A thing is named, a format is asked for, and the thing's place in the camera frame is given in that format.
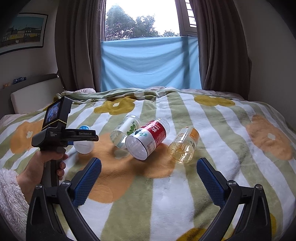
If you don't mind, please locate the white blue-label plastic cup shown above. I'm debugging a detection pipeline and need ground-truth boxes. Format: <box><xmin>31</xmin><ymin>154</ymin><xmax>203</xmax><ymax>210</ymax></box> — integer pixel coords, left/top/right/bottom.
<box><xmin>73</xmin><ymin>125</ymin><xmax>95</xmax><ymax>155</ymax></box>

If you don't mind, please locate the white fleece sleeve forearm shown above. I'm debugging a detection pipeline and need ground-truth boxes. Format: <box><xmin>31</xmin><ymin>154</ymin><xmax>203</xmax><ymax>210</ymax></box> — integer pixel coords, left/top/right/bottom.
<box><xmin>1</xmin><ymin>168</ymin><xmax>29</xmax><ymax>240</ymax></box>

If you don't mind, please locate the clear green-label plastic cup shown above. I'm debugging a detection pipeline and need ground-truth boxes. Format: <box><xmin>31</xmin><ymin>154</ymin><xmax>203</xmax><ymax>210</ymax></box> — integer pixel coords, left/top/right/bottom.
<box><xmin>110</xmin><ymin>114</ymin><xmax>139</xmax><ymax>149</ymax></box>

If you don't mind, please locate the red-label plastic cup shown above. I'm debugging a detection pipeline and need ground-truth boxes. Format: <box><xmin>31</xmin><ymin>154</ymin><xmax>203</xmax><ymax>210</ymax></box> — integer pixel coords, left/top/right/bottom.
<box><xmin>125</xmin><ymin>118</ymin><xmax>170</xmax><ymax>161</ymax></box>

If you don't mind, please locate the orange-label clear plastic cup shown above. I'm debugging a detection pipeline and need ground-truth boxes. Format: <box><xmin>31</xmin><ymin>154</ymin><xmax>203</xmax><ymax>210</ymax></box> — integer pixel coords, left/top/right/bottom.
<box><xmin>168</xmin><ymin>126</ymin><xmax>200</xmax><ymax>164</ymax></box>

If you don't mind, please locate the left hand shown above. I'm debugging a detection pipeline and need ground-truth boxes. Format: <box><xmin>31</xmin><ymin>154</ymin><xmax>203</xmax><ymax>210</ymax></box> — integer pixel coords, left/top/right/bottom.
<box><xmin>16</xmin><ymin>148</ymin><xmax>69</xmax><ymax>204</ymax></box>

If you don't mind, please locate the white headboard cushion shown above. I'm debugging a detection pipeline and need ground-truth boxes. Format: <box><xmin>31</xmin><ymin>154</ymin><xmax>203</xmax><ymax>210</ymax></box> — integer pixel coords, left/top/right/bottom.
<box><xmin>11</xmin><ymin>78</ymin><xmax>64</xmax><ymax>114</ymax></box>

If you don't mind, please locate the dark headboard shelf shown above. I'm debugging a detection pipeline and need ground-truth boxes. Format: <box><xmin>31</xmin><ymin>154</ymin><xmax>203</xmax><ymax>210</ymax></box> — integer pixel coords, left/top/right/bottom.
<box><xmin>0</xmin><ymin>73</ymin><xmax>58</xmax><ymax>118</ymax></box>

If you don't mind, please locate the blue toy car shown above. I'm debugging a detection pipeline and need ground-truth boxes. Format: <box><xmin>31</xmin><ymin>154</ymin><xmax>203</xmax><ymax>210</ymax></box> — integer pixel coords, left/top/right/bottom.
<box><xmin>13</xmin><ymin>77</ymin><xmax>27</xmax><ymax>84</ymax></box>

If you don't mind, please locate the striped floral blanket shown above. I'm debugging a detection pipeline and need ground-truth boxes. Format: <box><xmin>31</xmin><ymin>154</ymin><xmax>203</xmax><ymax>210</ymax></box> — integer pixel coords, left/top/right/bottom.
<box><xmin>0</xmin><ymin>87</ymin><xmax>296</xmax><ymax>241</ymax></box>

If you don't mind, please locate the framed town picture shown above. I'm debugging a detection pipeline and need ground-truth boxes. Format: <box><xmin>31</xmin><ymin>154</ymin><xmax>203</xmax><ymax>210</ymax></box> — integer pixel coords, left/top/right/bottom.
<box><xmin>1</xmin><ymin>13</ymin><xmax>48</xmax><ymax>55</ymax></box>

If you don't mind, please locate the left brown curtain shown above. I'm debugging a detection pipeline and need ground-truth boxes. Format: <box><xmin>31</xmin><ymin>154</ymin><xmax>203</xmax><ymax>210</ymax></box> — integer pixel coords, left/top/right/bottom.
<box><xmin>55</xmin><ymin>0</ymin><xmax>105</xmax><ymax>92</ymax></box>

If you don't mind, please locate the brown curtain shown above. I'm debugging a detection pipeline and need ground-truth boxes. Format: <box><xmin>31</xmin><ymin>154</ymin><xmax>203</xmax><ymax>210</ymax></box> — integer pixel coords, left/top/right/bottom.
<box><xmin>190</xmin><ymin>0</ymin><xmax>251</xmax><ymax>99</ymax></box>
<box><xmin>55</xmin><ymin>0</ymin><xmax>105</xmax><ymax>92</ymax></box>

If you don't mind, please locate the light blue hanging cloth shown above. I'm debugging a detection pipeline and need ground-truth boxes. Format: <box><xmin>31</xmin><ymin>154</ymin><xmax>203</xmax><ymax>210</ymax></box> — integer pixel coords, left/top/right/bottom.
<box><xmin>100</xmin><ymin>36</ymin><xmax>202</xmax><ymax>91</ymax></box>

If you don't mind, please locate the right brown curtain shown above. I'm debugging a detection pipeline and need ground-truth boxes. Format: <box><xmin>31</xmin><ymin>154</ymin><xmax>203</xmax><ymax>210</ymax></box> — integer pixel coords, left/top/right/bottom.
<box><xmin>190</xmin><ymin>0</ymin><xmax>251</xmax><ymax>99</ymax></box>

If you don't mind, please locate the camera with screen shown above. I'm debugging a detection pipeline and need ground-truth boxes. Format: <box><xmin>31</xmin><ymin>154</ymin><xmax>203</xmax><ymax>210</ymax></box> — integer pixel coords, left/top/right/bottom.
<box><xmin>42</xmin><ymin>96</ymin><xmax>72</xmax><ymax>130</ymax></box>

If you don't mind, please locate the window frame with shutter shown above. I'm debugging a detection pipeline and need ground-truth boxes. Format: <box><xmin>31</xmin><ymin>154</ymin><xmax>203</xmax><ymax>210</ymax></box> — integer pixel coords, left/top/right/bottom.
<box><xmin>175</xmin><ymin>0</ymin><xmax>197</xmax><ymax>37</ymax></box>

